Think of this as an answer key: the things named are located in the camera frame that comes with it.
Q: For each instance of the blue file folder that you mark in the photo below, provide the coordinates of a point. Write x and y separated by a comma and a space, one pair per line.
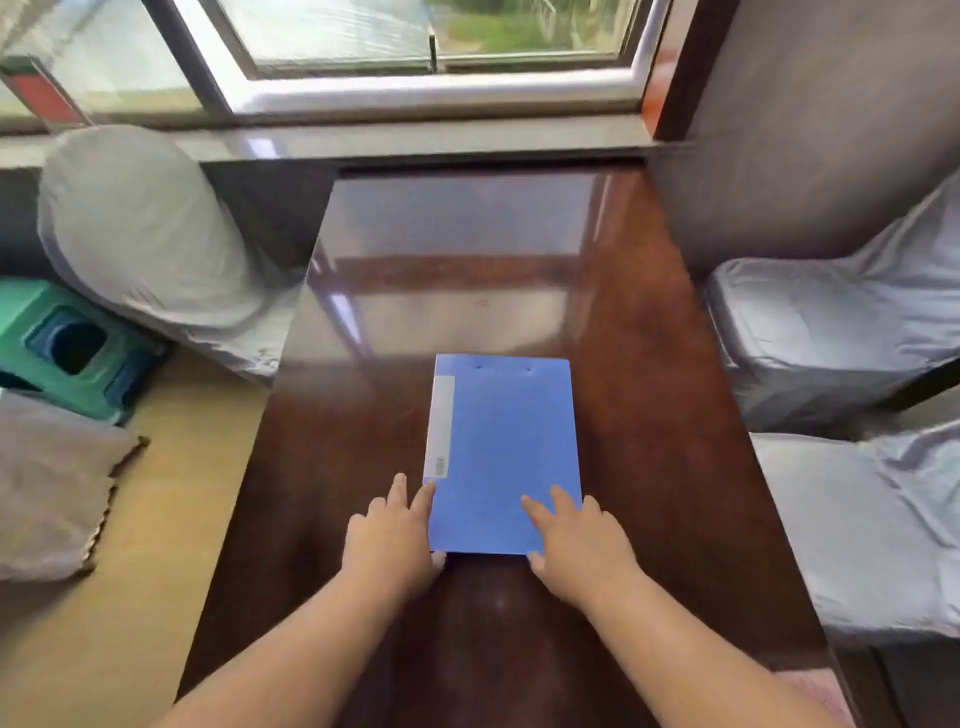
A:
502, 442

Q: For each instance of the white window frame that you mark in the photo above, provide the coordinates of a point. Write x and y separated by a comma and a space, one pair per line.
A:
420, 86

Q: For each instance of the person's right middle finger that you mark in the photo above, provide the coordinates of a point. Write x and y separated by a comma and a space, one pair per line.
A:
563, 501

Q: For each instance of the person's left hand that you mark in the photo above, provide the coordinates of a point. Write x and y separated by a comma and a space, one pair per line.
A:
386, 551

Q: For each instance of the person's right forearm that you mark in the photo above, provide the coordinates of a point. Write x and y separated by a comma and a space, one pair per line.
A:
690, 667

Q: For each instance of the person's left little finger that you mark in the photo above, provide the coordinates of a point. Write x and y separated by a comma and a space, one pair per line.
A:
356, 524

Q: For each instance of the person's right thumb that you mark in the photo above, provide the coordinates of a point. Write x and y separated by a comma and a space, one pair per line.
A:
537, 563

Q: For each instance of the person's left middle finger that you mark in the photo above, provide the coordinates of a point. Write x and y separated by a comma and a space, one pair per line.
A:
397, 492

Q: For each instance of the grey covered chair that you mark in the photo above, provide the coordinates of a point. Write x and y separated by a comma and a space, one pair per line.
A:
825, 330
877, 540

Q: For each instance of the grey cloth sheet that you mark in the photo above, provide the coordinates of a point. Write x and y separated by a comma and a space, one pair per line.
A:
52, 487

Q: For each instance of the red sign board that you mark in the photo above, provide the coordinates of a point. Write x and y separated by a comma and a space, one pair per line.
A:
41, 94

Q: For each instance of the person's left forearm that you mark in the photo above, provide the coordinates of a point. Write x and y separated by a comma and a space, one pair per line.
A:
300, 660

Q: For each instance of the grey stone window sill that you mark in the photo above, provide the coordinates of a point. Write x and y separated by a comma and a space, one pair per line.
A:
420, 139

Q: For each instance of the green plastic stool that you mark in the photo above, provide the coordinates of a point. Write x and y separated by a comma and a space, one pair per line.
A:
67, 349

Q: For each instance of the white covered chair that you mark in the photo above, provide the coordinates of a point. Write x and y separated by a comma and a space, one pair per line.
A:
142, 225

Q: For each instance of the person's right little finger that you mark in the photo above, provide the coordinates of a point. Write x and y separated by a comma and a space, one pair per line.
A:
611, 524

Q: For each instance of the person's right hand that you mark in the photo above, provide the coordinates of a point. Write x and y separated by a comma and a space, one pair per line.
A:
585, 551

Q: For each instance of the person's left thumb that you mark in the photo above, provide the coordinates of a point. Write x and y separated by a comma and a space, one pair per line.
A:
439, 562

